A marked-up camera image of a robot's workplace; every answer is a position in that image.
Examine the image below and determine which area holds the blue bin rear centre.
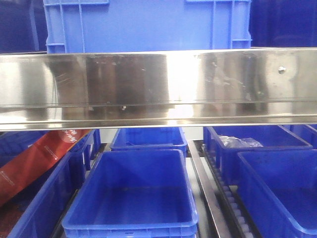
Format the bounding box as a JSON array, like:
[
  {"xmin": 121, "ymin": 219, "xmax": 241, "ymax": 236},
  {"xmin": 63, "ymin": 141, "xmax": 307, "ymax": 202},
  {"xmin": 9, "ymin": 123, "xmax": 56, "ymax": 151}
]
[{"xmin": 110, "ymin": 127, "xmax": 187, "ymax": 156}]

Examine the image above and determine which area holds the blue bin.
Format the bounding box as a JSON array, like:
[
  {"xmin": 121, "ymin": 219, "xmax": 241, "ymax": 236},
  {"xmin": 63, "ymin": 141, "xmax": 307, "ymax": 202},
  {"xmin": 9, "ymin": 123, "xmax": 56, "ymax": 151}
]
[
  {"xmin": 110, "ymin": 127, "xmax": 187, "ymax": 156},
  {"xmin": 0, "ymin": 129, "xmax": 101, "ymax": 238},
  {"xmin": 62, "ymin": 149, "xmax": 199, "ymax": 238},
  {"xmin": 203, "ymin": 125, "xmax": 313, "ymax": 185},
  {"xmin": 238, "ymin": 150, "xmax": 317, "ymax": 238}
]

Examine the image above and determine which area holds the blue bin rear right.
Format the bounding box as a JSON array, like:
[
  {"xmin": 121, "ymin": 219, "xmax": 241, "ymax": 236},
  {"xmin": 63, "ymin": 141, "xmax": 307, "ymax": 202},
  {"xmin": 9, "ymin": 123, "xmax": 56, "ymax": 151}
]
[{"xmin": 203, "ymin": 125, "xmax": 313, "ymax": 185}]

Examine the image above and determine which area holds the blue bin front centre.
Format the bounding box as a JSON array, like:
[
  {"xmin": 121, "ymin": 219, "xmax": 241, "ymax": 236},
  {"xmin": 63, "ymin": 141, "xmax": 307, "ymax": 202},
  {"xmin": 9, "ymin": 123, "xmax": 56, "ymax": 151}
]
[{"xmin": 62, "ymin": 149, "xmax": 199, "ymax": 238}]

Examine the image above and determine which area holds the stainless steel shelf beam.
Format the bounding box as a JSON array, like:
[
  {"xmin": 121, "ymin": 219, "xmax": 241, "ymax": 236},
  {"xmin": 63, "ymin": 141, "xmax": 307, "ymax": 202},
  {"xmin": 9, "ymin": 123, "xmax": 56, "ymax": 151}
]
[{"xmin": 0, "ymin": 48, "xmax": 317, "ymax": 131}]

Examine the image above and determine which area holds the large blue crate upper shelf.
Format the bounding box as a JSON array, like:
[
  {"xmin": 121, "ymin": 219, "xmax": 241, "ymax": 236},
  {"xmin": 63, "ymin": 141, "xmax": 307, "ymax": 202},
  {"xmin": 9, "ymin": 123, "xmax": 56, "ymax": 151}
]
[{"xmin": 44, "ymin": 0, "xmax": 252, "ymax": 53}]

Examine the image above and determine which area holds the blue bin front left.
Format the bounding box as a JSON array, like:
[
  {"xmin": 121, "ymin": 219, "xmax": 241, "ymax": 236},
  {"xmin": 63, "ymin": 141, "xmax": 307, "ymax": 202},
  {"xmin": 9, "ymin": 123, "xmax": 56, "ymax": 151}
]
[{"xmin": 0, "ymin": 129, "xmax": 101, "ymax": 238}]

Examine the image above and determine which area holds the blue bin front right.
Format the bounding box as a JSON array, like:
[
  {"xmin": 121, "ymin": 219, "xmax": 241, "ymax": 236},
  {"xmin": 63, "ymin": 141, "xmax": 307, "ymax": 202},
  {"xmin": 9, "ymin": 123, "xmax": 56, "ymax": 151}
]
[{"xmin": 238, "ymin": 150, "xmax": 317, "ymax": 238}]

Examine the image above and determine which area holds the clear plastic bag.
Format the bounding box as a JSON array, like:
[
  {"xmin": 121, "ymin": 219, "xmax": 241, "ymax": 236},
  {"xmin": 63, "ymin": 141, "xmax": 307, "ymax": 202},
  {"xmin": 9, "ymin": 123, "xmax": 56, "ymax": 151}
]
[{"xmin": 219, "ymin": 135, "xmax": 263, "ymax": 148}]

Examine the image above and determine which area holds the dark blue crate upper right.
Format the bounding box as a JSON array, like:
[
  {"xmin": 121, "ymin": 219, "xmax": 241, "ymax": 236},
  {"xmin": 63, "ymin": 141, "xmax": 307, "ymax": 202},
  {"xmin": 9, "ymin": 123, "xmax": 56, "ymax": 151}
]
[{"xmin": 249, "ymin": 0, "xmax": 317, "ymax": 47}]

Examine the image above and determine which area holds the dark blue crate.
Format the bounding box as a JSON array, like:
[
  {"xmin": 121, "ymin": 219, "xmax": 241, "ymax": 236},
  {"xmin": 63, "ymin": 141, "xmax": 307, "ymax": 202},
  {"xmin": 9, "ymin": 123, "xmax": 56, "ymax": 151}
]
[
  {"xmin": 0, "ymin": 0, "xmax": 48, "ymax": 54},
  {"xmin": 249, "ymin": 0, "xmax": 317, "ymax": 47}
]

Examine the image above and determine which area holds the red foil package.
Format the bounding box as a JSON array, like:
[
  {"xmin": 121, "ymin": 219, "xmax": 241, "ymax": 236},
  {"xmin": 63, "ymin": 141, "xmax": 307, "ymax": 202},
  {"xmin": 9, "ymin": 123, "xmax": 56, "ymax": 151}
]
[{"xmin": 0, "ymin": 129, "xmax": 90, "ymax": 206}]

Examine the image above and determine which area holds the dark blue crate upper left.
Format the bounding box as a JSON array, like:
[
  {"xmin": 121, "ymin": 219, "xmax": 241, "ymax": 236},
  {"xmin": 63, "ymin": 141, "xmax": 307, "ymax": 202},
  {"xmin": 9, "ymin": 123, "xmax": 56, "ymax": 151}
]
[{"xmin": 0, "ymin": 0, "xmax": 48, "ymax": 54}]

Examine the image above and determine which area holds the steel divider rail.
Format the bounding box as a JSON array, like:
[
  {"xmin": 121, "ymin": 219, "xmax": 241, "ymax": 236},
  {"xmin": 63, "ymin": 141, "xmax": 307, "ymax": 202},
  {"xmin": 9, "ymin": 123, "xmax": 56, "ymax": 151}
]
[{"xmin": 188, "ymin": 140, "xmax": 232, "ymax": 238}]

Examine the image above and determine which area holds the roller track rail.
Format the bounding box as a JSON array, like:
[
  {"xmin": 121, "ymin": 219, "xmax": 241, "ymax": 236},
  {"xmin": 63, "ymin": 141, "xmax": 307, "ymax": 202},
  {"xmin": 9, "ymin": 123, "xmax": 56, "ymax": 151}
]
[{"xmin": 202, "ymin": 145, "xmax": 261, "ymax": 238}]

